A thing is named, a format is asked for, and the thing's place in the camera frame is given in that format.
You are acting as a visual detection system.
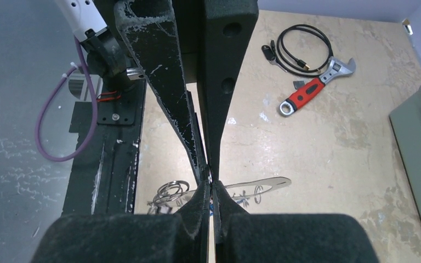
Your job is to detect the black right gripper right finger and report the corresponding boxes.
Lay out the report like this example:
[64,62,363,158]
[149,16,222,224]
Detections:
[212,181,379,262]

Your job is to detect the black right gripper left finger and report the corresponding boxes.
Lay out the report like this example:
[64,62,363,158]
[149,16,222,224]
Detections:
[31,181,211,262]

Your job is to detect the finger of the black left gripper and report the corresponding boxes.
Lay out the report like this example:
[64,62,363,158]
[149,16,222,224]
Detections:
[197,1,259,180]
[114,1,206,184]

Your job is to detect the large metal keyring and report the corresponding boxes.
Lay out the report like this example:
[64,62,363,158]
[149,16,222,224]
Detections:
[146,176,293,215]

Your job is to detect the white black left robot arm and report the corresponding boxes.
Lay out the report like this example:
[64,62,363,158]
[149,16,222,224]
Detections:
[57,1,259,181]

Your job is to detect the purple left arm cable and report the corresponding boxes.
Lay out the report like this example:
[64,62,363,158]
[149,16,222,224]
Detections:
[35,36,99,163]

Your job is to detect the black metal base rail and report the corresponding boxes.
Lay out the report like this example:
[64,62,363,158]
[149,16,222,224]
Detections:
[62,80,146,215]

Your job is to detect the red handled adjustable wrench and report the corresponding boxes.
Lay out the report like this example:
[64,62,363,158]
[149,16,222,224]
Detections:
[278,57,356,117]

